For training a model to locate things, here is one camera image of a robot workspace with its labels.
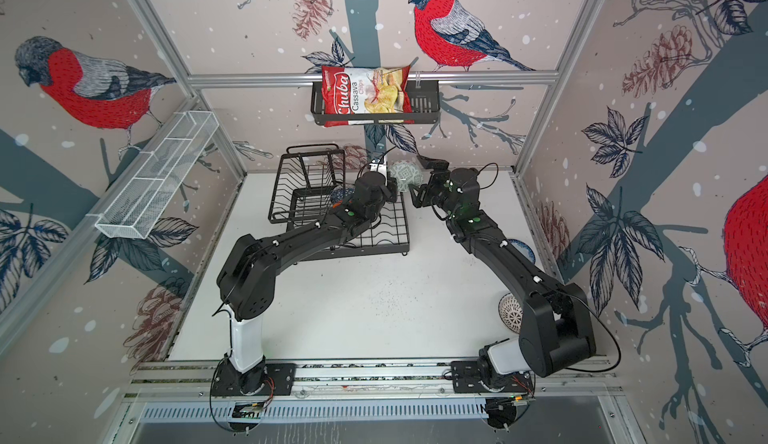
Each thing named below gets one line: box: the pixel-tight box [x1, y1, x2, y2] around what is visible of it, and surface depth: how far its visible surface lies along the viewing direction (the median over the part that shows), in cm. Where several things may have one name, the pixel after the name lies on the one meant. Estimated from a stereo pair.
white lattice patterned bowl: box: [498, 292, 523, 334], surface depth 85 cm
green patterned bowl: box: [388, 160, 424, 192], surface depth 90 cm
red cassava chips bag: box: [322, 66, 414, 127], surface depth 90 cm
